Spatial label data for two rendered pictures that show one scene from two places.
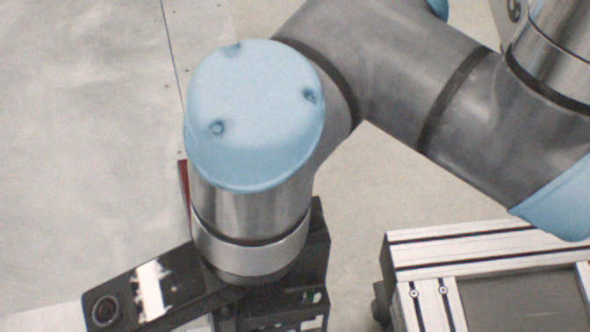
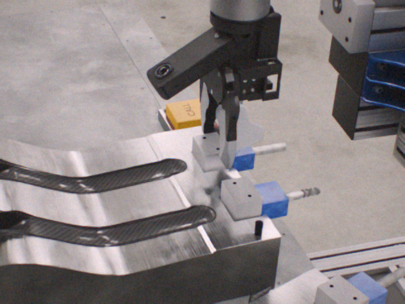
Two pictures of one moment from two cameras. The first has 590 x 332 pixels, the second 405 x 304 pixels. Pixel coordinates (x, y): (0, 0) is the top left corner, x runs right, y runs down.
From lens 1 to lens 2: 0.64 m
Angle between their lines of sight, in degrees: 23
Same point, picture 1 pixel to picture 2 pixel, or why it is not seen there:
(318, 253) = (274, 26)
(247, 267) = (244, 11)
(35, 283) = not seen: hidden behind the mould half
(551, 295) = not seen: hidden behind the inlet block
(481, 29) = (296, 180)
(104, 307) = (162, 67)
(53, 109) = (78, 101)
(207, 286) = (219, 43)
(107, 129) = (112, 106)
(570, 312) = (391, 295)
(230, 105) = not seen: outside the picture
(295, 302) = (263, 64)
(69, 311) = (119, 145)
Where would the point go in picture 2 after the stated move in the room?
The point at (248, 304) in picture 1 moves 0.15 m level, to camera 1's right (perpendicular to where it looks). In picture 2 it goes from (239, 65) to (356, 66)
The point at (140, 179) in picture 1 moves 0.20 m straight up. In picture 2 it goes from (136, 124) to (137, 13)
